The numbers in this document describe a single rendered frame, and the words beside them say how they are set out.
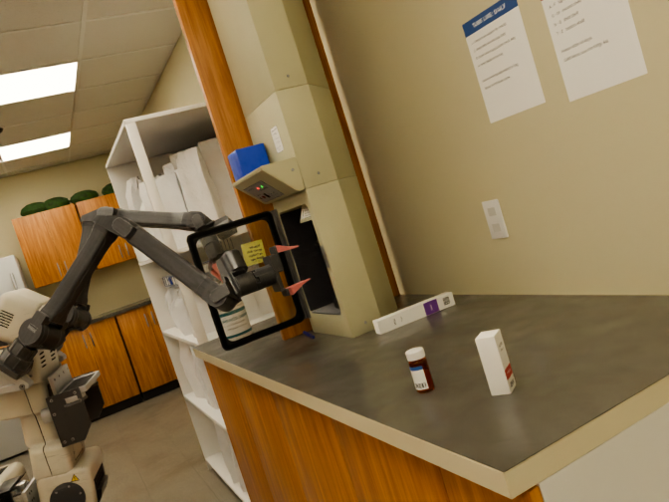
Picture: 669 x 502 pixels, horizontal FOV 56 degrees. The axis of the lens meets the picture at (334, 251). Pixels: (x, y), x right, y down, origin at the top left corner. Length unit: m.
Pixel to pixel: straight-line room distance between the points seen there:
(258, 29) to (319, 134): 0.35
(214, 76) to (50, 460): 1.34
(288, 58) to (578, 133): 0.87
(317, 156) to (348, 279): 0.38
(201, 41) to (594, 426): 1.78
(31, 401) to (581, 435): 1.67
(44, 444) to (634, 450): 1.72
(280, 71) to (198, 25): 0.48
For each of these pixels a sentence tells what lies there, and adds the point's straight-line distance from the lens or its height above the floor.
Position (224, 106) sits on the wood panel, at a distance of 2.24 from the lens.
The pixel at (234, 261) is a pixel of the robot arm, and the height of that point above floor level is 1.28.
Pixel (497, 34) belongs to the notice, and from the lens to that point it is 1.73.
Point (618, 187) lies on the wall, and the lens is 1.55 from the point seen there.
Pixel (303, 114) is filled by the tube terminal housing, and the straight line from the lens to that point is 1.91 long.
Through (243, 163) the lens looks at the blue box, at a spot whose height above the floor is 1.55.
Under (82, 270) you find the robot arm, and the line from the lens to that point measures 1.94.
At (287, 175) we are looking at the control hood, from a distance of 1.85.
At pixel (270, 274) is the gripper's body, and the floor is 1.21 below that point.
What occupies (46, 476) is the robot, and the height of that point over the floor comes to 0.81.
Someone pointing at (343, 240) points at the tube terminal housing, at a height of 1.23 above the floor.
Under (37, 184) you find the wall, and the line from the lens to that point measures 7.37.
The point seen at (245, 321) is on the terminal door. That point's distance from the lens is 2.10.
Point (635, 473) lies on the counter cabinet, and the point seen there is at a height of 0.83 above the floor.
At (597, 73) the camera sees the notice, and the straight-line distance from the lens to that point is 1.53.
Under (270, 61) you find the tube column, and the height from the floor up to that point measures 1.80.
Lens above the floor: 1.34
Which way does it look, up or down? 4 degrees down
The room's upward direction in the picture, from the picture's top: 18 degrees counter-clockwise
